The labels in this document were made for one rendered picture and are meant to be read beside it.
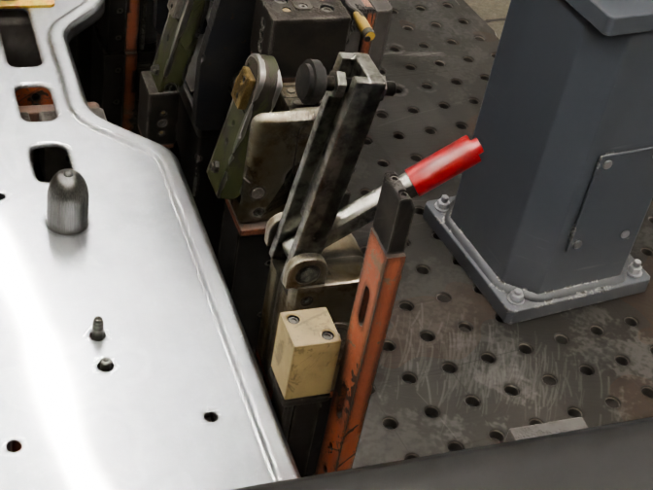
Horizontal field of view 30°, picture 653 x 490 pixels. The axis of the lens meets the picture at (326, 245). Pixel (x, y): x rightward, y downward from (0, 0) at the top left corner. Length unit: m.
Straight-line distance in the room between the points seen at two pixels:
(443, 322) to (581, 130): 0.27
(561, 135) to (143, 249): 0.52
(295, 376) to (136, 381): 0.11
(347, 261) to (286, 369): 0.11
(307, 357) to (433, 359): 0.54
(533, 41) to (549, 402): 0.38
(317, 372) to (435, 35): 1.13
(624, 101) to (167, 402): 0.63
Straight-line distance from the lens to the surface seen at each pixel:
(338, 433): 0.86
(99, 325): 0.87
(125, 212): 0.98
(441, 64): 1.84
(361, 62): 0.79
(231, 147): 1.01
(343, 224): 0.86
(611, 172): 1.33
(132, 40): 1.45
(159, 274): 0.93
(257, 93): 0.98
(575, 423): 0.61
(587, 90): 1.26
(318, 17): 1.03
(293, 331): 0.81
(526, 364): 1.37
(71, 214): 0.95
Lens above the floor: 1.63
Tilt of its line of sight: 40 degrees down
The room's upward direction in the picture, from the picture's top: 11 degrees clockwise
